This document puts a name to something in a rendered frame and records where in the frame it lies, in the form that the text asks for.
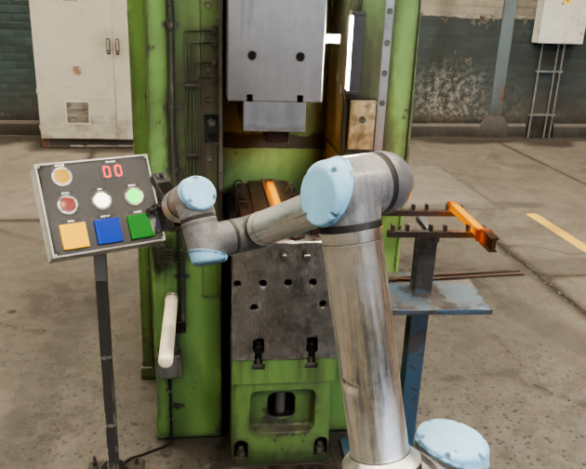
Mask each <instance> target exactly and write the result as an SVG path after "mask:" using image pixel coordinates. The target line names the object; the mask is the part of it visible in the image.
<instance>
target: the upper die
mask: <svg viewBox="0 0 586 469"><path fill-rule="evenodd" d="M237 112H238V114H239V118H240V122H241V125H242V129H243V131H277V132H305V117H306V102H302V101H301V100H300V98H299V97H298V102H282V101H252V99H251V97H250V95H249V94H246V101H238V102H237Z"/></svg>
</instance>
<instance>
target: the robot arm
mask: <svg viewBox="0 0 586 469"><path fill-rule="evenodd" d="M150 182H151V184H152V186H153V188H154V189H155V191H156V193H157V195H158V197H159V199H160V201H161V203H157V204H154V205H152V207H151V208H147V209H146V210H145V212H146V215H147V218H148V219H149V220H150V222H151V226H152V228H153V231H154V232H155V235H159V234H160V233H162V232H166V231H169V232H171V233H172V232H176V231H178V230H179V232H180V231H181V230H182V231H183V234H184V238H185V242H186V246H187V249H188V254H189V256H190V259H191V262H192V264H193V265H194V266H207V265H211V264H217V263H221V262H224V261H227V260H228V256H230V255H233V254H237V253H241V252H246V251H250V250H253V249H258V248H267V247H268V246H270V245H271V244H272V243H274V242H277V241H280V240H283V239H286V238H289V237H291V236H294V235H299V234H302V233H306V232H309V231H311V230H314V229H317V228H318V231H319V235H320V236H321V240H322V248H323V254H324V261H325V268H326V281H327V288H328V295H329V301H330V308H331V315H332V322H333V329H334V336H335V343H336V349H337V357H338V363H339V370H340V383H341V390H342V397H343V404H344V410H345V417H346V424H347V431H348V437H349V445H350V451H349V452H348V453H347V455H346V456H345V457H344V458H343V460H342V463H341V467H342V469H488V467H489V446H488V444H487V442H486V441H485V439H484V438H483V437H482V436H481V435H480V434H479V433H478V432H476V431H475V430H474V429H472V428H471V427H469V426H467V425H465V424H463V423H459V422H455V421H451V420H445V419H433V420H428V421H427V422H423V423H422V424H420V426H419V427H418V429H417V432H416V433H415V442H414V446H413V447H411V446H410V445H409V444H408V439H407V431H406V417H405V410H404V402H403V395H402V387H401V380H400V372H399V365H398V357H397V350H396V342H395V335H394V327H393V313H392V306H391V298H390V291H389V283H388V276H387V268H386V261H385V253H384V246H383V239H382V231H381V229H382V219H381V215H384V214H388V213H391V212H394V211H396V210H397V209H399V208H401V207H402V206H403V205H404V204H405V203H406V202H407V201H408V199H409V198H410V196H411V195H412V192H413V188H414V177H413V173H412V170H411V168H410V166H409V165H408V163H407V162H406V161H405V160H404V159H403V158H402V157H401V156H399V155H398V154H394V153H391V152H386V151H376V152H370V153H364V154H352V155H345V156H333V157H330V158H328V159H325V160H321V161H318V162H316V163H315V164H313V165H312V166H311V167H310V168H309V169H308V171H307V174H306V175H305V176H304V178H303V181H302V185H301V189H300V195H298V196H295V197H293V198H290V199H288V200H287V201H284V202H282V203H279V204H277V205H274V206H272V207H269V208H265V209H264V210H262V211H256V212H254V213H252V214H249V215H247V216H244V217H240V218H235V219H230V220H226V221H218V220H217V216H216V212H215V209H214V206H213V205H214V204H215V201H216V196H217V194H216V190H215V187H214V185H213V184H212V183H211V182H210V181H209V180H208V179H206V178H204V177H201V176H191V177H189V178H187V179H185V180H183V181H182V182H181V183H180V184H179V185H177V186H176V187H175V188H174V186H173V184H172V182H171V181H170V179H169V177H168V175H167V174H166V173H165V172H158V173H152V176H151V179H150ZM155 224H157V226H155ZM157 229H159V231H160V232H159V233H157Z"/></svg>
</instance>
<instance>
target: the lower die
mask: <svg viewBox="0 0 586 469"><path fill-rule="evenodd" d="M264 180H273V183H274V185H275V188H276V191H277V193H278V195H279V198H280V201H281V203H282V202H284V201H287V200H288V199H290V198H289V196H290V194H292V192H290V193H289V194H287V193H288V191H289V190H291V189H290V188H288V190H286V188H287V187H288V186H289V185H287V186H286V187H285V185H286V184H287V181H276V180H275V179H261V181H247V183H244V189H245V193H246V201H247V209H246V204H245V203H240V204H239V206H238V214H239V218H240V217H244V216H247V215H249V214H252V213H254V212H256V211H262V210H264V209H265V208H269V207H272V203H271V199H270V197H269V194H268V191H267V188H266V184H265V181H264Z"/></svg>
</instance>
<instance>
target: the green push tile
mask: <svg viewBox="0 0 586 469"><path fill-rule="evenodd" d="M127 224H128V229H129V233H130V237H131V240H135V239H142V238H147V237H153V236H155V232H154V231H153V228H152V226H151V222H150V220H149V219H148V218H147V215H146V213H141V214H135V215H128V216H127Z"/></svg>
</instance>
